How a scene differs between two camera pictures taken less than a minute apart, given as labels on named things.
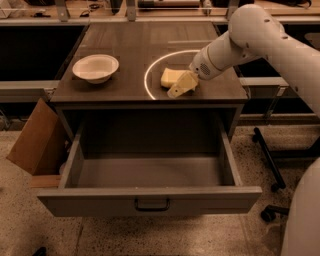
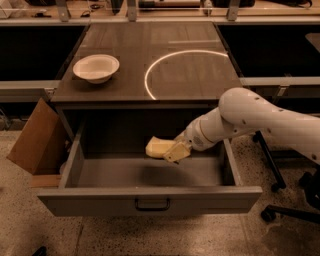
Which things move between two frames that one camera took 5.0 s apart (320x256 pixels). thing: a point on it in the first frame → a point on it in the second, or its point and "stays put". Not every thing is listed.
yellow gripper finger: [184, 84] → [179, 151]
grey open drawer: [149, 162] stays put
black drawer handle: [152, 209] stays put
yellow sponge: [170, 76] → [156, 147]
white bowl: [96, 68] stays put
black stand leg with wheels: [258, 137] stays put
